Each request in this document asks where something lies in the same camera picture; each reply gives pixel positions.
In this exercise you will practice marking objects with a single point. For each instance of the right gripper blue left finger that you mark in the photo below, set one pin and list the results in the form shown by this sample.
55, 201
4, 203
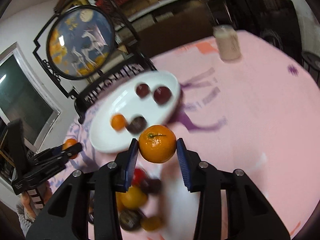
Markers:
65, 216

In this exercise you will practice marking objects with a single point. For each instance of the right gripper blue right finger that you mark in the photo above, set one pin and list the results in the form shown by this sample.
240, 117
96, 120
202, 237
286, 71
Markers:
250, 215

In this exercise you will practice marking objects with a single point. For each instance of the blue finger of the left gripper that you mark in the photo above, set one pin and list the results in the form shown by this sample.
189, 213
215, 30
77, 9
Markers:
65, 152

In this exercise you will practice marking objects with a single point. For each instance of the small orange kumquat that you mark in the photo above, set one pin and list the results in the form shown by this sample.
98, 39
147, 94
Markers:
68, 143

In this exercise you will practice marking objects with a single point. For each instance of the yellow orange tomato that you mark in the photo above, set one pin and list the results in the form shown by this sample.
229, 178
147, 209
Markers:
134, 198

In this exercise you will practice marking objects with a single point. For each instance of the small orange tangerine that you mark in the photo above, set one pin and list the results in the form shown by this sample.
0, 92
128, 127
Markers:
118, 122

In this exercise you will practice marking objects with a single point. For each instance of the red cherry tomato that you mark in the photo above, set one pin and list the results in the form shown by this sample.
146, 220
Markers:
139, 176

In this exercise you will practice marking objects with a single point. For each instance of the tan longan fruit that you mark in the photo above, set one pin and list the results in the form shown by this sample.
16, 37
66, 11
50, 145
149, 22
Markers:
151, 223

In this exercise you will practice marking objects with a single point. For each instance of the small dark purple plum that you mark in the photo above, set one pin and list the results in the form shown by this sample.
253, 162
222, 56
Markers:
151, 186

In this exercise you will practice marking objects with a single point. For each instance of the large orange tangerine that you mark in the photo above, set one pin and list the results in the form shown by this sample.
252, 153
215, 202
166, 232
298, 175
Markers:
157, 144

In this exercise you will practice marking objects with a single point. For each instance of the large dark red plum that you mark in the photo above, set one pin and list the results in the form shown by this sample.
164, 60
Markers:
162, 95

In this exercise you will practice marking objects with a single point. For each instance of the large dark water chestnut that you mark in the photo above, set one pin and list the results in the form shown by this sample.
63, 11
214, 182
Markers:
130, 220

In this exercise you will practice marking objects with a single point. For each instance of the white oval plate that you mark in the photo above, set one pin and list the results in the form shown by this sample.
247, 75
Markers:
124, 100

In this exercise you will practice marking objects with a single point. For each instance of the round deer painting screen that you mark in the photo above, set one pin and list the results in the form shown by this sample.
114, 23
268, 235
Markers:
76, 42

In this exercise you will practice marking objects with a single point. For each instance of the dark carved wooden chair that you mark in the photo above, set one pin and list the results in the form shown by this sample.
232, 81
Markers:
132, 66

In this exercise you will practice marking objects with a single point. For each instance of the black weight plate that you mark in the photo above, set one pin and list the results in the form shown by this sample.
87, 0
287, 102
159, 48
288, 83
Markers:
311, 63

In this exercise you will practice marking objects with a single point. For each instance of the beige drink can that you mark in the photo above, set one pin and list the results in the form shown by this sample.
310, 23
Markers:
227, 42

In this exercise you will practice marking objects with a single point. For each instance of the window with white frame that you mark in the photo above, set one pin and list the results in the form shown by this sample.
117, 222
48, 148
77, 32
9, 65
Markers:
23, 98

